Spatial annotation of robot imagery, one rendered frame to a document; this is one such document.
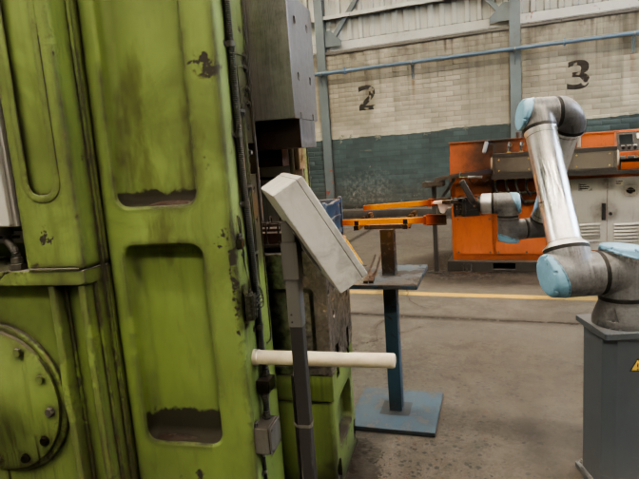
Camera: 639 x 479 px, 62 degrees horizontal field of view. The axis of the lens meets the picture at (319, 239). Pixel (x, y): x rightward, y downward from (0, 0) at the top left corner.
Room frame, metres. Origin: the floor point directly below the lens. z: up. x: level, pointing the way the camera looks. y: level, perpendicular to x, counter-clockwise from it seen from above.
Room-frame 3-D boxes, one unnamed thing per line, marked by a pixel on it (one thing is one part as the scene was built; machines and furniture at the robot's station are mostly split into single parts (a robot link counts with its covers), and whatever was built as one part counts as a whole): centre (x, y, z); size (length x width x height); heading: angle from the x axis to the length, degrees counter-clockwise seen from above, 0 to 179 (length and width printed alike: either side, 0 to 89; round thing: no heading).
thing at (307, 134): (1.99, 0.21, 1.32); 0.42 x 0.20 x 0.10; 75
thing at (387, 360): (1.58, 0.01, 0.62); 0.44 x 0.05 x 0.05; 75
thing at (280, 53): (2.03, 0.20, 1.56); 0.42 x 0.39 x 0.40; 75
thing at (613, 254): (1.76, -1.01, 0.79); 0.17 x 0.15 x 0.18; 91
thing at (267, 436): (1.61, 0.22, 0.36); 0.09 x 0.07 x 0.12; 165
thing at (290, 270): (1.38, 0.04, 1.00); 0.13 x 0.11 x 0.14; 165
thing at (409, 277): (2.40, -0.31, 0.67); 0.40 x 0.30 x 0.02; 162
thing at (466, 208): (2.39, -0.67, 0.96); 0.12 x 0.08 x 0.09; 70
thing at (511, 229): (2.33, -0.84, 0.86); 0.12 x 0.09 x 0.12; 91
